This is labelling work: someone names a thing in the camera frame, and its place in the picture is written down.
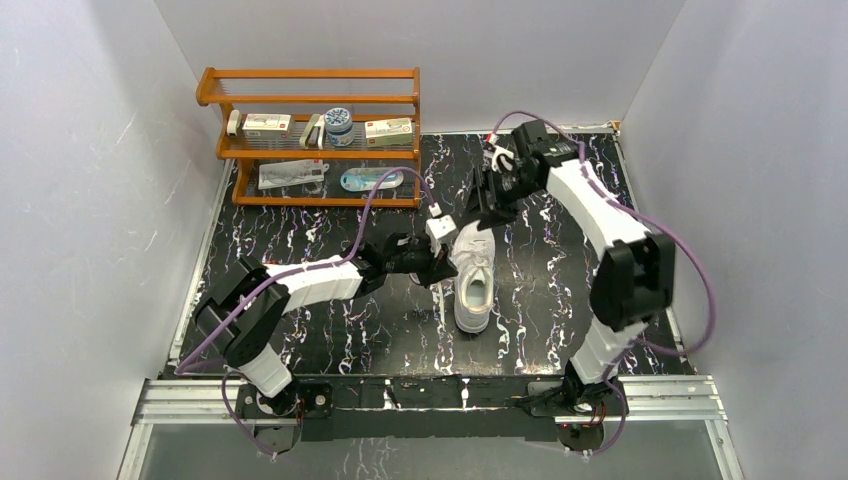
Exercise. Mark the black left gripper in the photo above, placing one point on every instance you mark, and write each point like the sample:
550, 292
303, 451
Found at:
428, 258

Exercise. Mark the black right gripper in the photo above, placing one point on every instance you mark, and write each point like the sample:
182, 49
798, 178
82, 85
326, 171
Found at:
498, 212

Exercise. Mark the white sneaker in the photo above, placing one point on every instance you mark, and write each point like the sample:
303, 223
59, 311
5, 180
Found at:
474, 289

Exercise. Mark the white shoelace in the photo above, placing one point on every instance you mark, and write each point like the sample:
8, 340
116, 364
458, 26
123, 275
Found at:
474, 253

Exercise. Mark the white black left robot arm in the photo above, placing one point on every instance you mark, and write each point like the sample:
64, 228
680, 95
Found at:
240, 314

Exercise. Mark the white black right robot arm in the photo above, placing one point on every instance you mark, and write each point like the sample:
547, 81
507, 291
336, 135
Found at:
633, 281

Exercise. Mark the white green box right shelf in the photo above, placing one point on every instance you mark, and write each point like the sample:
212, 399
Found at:
389, 132

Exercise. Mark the blue packaged toothbrush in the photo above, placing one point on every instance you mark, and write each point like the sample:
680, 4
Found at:
371, 179

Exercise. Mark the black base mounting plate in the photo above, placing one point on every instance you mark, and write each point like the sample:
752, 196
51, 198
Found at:
546, 408

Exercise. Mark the blue white round jar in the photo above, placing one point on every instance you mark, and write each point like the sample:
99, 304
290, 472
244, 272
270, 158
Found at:
339, 126

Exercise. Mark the white packaged item lower shelf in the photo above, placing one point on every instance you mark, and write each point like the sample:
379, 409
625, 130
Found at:
291, 173

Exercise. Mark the orange wooden shelf rack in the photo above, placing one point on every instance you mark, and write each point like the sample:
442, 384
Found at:
369, 94

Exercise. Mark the white box left shelf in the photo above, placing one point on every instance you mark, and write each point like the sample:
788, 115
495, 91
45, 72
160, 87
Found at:
267, 126

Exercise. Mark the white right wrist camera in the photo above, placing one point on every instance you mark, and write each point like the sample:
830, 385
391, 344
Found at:
501, 158

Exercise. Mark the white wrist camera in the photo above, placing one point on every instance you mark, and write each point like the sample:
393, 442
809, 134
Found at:
501, 158
441, 229

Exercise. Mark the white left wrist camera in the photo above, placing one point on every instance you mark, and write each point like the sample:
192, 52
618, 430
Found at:
441, 229

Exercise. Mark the aluminium rail frame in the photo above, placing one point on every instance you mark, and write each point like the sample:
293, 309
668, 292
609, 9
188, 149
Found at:
210, 401

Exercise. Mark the white handle tool left shelf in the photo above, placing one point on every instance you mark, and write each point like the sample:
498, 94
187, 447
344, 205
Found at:
233, 123

